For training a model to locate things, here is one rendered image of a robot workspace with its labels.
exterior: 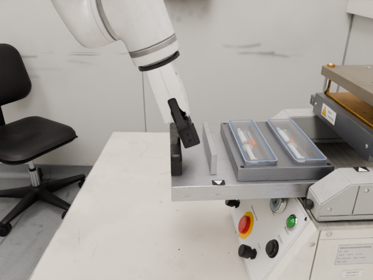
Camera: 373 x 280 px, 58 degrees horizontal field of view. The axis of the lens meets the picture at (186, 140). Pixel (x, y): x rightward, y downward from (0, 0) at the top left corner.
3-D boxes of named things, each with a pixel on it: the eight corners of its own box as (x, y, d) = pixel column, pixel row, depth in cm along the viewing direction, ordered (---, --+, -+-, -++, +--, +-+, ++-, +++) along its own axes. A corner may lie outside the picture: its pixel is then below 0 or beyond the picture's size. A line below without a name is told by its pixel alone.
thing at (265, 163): (226, 129, 74) (227, 119, 73) (251, 128, 74) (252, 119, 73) (244, 173, 57) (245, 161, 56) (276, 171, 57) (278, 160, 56)
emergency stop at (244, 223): (242, 226, 76) (251, 213, 75) (246, 238, 73) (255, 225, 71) (236, 224, 76) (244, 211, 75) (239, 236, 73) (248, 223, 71)
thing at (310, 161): (265, 128, 74) (265, 119, 73) (289, 127, 74) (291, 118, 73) (293, 171, 57) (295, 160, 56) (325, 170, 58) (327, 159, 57)
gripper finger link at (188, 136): (172, 117, 62) (184, 147, 64) (172, 124, 59) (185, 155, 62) (188, 111, 61) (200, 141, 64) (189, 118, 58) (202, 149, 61)
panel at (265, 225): (227, 198, 89) (263, 140, 82) (254, 294, 62) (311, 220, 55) (221, 195, 88) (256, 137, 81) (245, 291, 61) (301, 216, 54)
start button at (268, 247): (270, 249, 63) (278, 239, 62) (274, 260, 61) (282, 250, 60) (263, 247, 63) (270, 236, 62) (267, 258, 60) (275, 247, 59)
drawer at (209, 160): (296, 144, 78) (301, 112, 75) (340, 200, 58) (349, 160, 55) (170, 146, 77) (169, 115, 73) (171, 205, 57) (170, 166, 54)
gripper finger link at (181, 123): (162, 83, 56) (170, 94, 62) (175, 124, 54) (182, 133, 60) (169, 80, 56) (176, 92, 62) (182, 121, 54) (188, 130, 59)
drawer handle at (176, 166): (179, 138, 72) (179, 121, 70) (182, 175, 58) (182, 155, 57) (170, 138, 72) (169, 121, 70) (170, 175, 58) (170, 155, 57)
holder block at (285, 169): (292, 130, 76) (294, 120, 74) (332, 178, 58) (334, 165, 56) (220, 132, 75) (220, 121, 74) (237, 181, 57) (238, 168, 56)
